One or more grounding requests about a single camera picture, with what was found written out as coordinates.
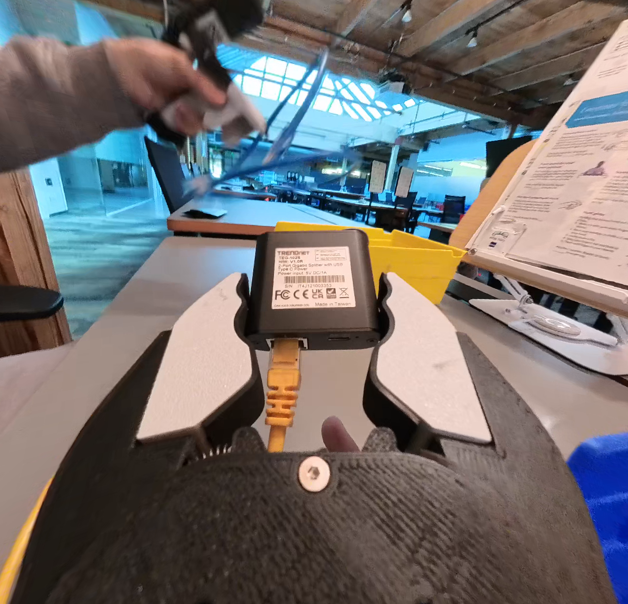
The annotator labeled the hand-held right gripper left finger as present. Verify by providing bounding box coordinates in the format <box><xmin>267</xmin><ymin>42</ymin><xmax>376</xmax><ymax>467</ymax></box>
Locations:
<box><xmin>136</xmin><ymin>272</ymin><xmax>266</xmax><ymax>444</ymax></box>

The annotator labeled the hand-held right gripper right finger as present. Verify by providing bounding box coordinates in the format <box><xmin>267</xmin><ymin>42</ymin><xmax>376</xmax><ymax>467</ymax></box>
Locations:
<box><xmin>365</xmin><ymin>272</ymin><xmax>493</xmax><ymax>451</ymax></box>

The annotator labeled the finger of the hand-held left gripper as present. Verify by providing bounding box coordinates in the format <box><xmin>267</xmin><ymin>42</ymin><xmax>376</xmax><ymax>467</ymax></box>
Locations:
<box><xmin>203</xmin><ymin>84</ymin><xmax>269</xmax><ymax>147</ymax></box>

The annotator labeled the blue network cable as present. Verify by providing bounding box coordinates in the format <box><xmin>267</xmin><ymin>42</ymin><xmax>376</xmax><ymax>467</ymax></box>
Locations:
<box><xmin>184</xmin><ymin>46</ymin><xmax>365</xmax><ymax>199</ymax></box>

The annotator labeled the yellow plastic bin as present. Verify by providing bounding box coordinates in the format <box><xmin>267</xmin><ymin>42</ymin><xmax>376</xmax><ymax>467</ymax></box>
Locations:
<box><xmin>274</xmin><ymin>222</ymin><xmax>467</xmax><ymax>306</ymax></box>

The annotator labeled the black network splitter box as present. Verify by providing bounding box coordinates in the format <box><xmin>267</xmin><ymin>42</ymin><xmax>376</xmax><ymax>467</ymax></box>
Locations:
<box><xmin>244</xmin><ymin>229</ymin><xmax>385</xmax><ymax>351</ymax></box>

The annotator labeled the person's left forearm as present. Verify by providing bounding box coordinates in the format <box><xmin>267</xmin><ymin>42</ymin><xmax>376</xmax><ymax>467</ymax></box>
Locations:
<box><xmin>0</xmin><ymin>38</ymin><xmax>144</xmax><ymax>174</ymax></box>

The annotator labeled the grey desk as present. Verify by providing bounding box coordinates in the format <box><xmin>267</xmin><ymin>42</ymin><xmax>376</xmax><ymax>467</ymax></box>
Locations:
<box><xmin>0</xmin><ymin>235</ymin><xmax>628</xmax><ymax>565</ymax></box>

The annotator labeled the person's left hand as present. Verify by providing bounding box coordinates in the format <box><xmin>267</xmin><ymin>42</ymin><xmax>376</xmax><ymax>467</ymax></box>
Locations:
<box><xmin>103</xmin><ymin>38</ymin><xmax>230</xmax><ymax>138</ymax></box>

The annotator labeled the person's right hand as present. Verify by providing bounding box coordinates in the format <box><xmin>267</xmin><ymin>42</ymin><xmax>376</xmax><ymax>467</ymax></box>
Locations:
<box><xmin>321</xmin><ymin>416</ymin><xmax>362</xmax><ymax>453</ymax></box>

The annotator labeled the skylight window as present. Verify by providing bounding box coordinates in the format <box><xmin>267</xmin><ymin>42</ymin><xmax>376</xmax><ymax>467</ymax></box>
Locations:
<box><xmin>231</xmin><ymin>55</ymin><xmax>419</xmax><ymax>120</ymax></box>

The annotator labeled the black laptop screen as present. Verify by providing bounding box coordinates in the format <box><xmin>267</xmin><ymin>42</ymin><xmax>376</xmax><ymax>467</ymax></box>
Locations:
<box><xmin>144</xmin><ymin>136</ymin><xmax>195</xmax><ymax>216</ymax></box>

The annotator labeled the wooden background table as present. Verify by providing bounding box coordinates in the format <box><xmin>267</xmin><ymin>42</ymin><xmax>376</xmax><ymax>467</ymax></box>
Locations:
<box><xmin>167</xmin><ymin>192</ymin><xmax>375</xmax><ymax>237</ymax></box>

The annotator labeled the white stand base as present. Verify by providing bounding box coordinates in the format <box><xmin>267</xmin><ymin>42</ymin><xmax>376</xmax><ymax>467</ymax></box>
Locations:
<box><xmin>468</xmin><ymin>275</ymin><xmax>628</xmax><ymax>375</ymax></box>

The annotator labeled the lens wipe packet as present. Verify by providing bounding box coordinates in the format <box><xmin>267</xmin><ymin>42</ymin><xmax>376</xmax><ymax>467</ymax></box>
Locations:
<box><xmin>483</xmin><ymin>223</ymin><xmax>527</xmax><ymax>255</ymax></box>

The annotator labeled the ceiling projector unit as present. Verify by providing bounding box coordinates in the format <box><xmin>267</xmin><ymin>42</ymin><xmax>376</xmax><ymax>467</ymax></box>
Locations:
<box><xmin>377</xmin><ymin>72</ymin><xmax>409</xmax><ymax>96</ymax></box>

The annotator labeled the instruction sheet on stand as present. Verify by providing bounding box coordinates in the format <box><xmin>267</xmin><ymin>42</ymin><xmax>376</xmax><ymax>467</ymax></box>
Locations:
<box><xmin>449</xmin><ymin>18</ymin><xmax>628</xmax><ymax>316</ymax></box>

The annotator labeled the black chair armrest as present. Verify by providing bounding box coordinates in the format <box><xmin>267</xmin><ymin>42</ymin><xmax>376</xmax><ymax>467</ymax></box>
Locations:
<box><xmin>0</xmin><ymin>285</ymin><xmax>65</xmax><ymax>322</ymax></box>

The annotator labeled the black monitor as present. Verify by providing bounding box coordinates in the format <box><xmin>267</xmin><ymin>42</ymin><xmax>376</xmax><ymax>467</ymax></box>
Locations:
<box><xmin>486</xmin><ymin>136</ymin><xmax>534</xmax><ymax>179</ymax></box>

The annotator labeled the blue plastic bin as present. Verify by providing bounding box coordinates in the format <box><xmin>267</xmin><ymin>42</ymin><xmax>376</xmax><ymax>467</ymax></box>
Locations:
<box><xmin>567</xmin><ymin>434</ymin><xmax>628</xmax><ymax>604</ymax></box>

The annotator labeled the printed instruction sheet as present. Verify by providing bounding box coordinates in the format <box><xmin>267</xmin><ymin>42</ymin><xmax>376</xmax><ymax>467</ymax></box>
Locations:
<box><xmin>505</xmin><ymin>21</ymin><xmax>628</xmax><ymax>287</ymax></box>

